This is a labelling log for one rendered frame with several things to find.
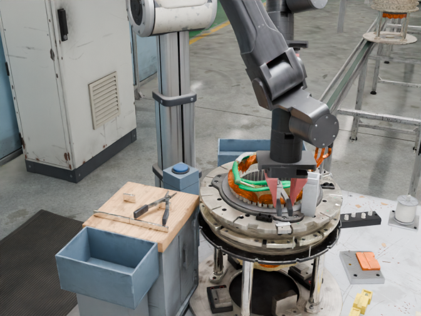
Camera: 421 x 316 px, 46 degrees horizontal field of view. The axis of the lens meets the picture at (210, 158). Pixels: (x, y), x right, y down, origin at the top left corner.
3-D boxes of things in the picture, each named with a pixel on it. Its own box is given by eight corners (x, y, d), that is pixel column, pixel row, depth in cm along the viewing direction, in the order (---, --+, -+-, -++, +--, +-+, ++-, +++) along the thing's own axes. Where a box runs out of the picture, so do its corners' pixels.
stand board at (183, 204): (163, 252, 101) (162, 243, 100) (83, 233, 107) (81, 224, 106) (199, 204, 117) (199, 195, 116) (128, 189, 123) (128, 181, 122)
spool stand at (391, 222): (417, 232, 152) (423, 204, 147) (387, 225, 155) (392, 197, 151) (419, 217, 159) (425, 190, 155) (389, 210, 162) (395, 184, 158)
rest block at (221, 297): (227, 290, 123) (227, 283, 122) (232, 306, 119) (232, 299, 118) (210, 293, 123) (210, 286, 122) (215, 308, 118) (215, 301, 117)
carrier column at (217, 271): (221, 278, 130) (222, 211, 120) (212, 276, 130) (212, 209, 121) (223, 273, 132) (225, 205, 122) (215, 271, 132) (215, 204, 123)
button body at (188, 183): (200, 246, 146) (198, 169, 134) (182, 256, 141) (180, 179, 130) (183, 236, 150) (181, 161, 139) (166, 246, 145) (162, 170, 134)
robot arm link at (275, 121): (292, 89, 88) (266, 93, 86) (317, 99, 83) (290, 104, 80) (290, 126, 91) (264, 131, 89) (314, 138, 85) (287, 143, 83)
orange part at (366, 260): (380, 271, 133) (381, 268, 133) (362, 271, 133) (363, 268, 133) (372, 254, 140) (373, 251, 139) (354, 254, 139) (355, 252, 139)
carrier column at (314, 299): (317, 308, 120) (327, 237, 110) (307, 306, 121) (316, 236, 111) (319, 301, 122) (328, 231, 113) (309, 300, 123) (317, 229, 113)
